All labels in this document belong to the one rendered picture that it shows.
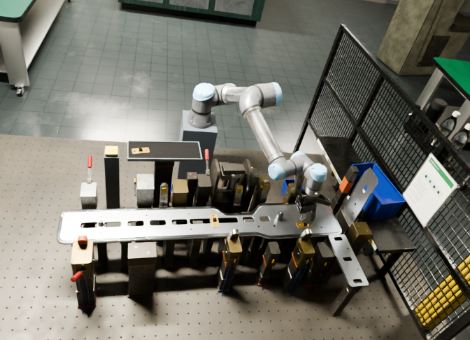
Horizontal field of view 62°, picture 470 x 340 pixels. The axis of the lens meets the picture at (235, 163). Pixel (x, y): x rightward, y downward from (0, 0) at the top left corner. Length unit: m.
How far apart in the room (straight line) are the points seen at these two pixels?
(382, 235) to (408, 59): 4.56
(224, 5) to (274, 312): 5.19
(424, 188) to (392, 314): 0.69
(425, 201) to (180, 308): 1.31
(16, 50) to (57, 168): 1.90
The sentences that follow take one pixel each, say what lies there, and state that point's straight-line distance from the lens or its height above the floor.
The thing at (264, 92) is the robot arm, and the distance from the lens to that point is 1.89.
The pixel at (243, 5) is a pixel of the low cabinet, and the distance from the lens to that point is 6.53.
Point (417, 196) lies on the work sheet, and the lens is 2.19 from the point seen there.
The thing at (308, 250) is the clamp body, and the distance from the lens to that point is 1.90.
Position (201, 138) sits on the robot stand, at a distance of 2.30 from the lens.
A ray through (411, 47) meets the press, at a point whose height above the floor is 0.49.
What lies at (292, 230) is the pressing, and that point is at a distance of 2.01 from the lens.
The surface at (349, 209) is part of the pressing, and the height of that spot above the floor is 1.05.
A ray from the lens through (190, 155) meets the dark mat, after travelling 2.01.
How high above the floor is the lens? 2.48
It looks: 41 degrees down
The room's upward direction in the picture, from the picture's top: 14 degrees clockwise
